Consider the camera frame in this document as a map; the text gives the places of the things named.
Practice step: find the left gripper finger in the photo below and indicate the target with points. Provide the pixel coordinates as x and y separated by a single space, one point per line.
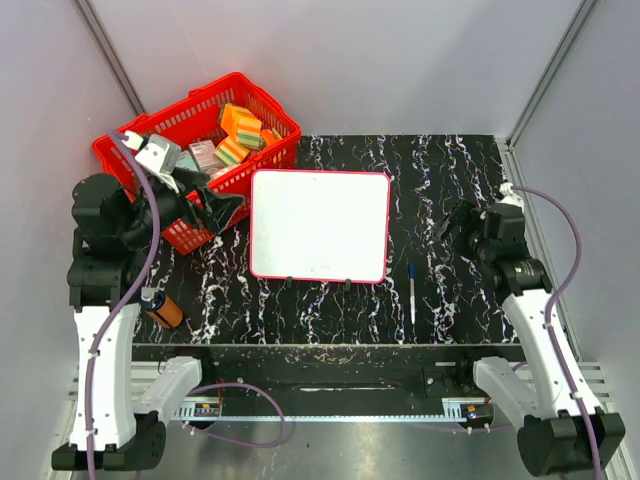
216 210
190 180

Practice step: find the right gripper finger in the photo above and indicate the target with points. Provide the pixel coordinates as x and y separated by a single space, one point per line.
443 228
461 213

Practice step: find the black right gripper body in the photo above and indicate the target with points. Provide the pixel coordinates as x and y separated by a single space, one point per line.
472 229

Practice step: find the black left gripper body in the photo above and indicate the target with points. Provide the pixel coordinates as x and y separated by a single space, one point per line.
170 205

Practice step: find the blue capped whiteboard marker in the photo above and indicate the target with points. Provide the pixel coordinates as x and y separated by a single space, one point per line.
412 293

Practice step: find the pink framed whiteboard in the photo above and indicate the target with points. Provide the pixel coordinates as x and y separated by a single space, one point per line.
314 225

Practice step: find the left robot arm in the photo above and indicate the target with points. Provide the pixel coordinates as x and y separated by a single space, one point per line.
114 245

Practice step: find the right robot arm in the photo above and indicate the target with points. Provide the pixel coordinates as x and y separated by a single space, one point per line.
560 424

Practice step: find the teal small box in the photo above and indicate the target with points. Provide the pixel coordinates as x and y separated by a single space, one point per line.
186 161

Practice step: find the pink small box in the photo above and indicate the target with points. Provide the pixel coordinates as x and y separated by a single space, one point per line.
203 152

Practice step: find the striped sponge block lower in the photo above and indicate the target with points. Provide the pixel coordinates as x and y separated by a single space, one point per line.
230 152

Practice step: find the striped sponge block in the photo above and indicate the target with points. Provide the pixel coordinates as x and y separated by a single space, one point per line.
248 130
230 152

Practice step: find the red plastic basket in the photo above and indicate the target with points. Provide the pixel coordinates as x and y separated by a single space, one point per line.
195 118

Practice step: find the orange cylindrical bottle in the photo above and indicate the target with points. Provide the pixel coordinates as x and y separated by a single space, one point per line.
159 306

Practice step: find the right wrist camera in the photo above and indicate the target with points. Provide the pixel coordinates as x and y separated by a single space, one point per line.
509 196

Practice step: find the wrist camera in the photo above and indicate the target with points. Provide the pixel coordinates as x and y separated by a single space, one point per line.
159 157
509 196

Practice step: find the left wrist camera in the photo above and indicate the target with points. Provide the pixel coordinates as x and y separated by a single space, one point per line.
159 157

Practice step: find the aluminium rail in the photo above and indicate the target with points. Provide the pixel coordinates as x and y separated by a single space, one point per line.
414 399

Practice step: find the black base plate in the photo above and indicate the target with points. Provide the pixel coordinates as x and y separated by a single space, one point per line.
326 364

